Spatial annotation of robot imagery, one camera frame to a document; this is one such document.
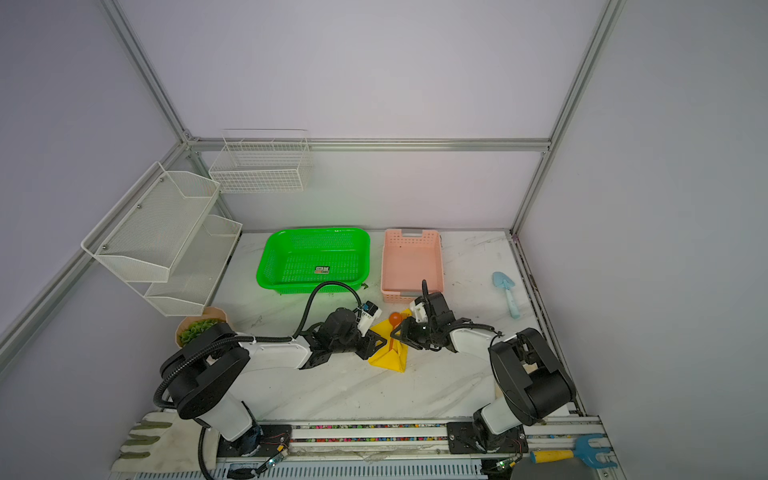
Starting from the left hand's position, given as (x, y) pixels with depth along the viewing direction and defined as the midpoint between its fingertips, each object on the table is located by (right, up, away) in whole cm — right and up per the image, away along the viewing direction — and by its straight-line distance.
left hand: (381, 341), depth 87 cm
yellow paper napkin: (+5, -5, 0) cm, 7 cm away
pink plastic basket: (+10, +25, +26) cm, 38 cm away
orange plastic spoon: (+4, +5, +8) cm, 10 cm away
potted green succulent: (-52, +6, -5) cm, 53 cm away
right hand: (+3, +1, 0) cm, 4 cm away
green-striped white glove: (-54, -22, -14) cm, 60 cm away
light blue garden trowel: (+42, +17, +17) cm, 48 cm away
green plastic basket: (-34, +23, +24) cm, 48 cm away
